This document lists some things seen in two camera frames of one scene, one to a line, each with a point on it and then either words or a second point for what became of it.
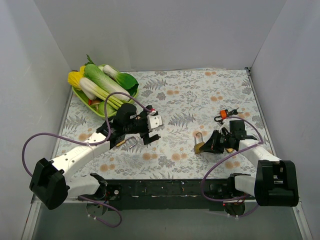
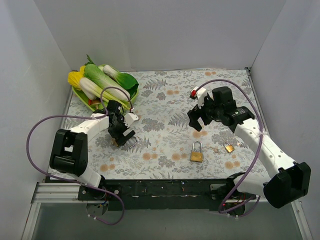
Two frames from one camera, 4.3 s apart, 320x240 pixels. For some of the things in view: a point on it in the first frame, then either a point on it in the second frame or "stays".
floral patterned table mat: (192, 105) stays
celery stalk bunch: (95, 91) stays
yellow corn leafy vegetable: (74, 78) stays
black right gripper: (222, 139) to (202, 113)
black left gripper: (145, 127) to (119, 128)
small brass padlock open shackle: (124, 141) stays
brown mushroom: (96, 102) stays
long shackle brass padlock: (197, 146) to (196, 156)
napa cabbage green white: (105, 82) stays
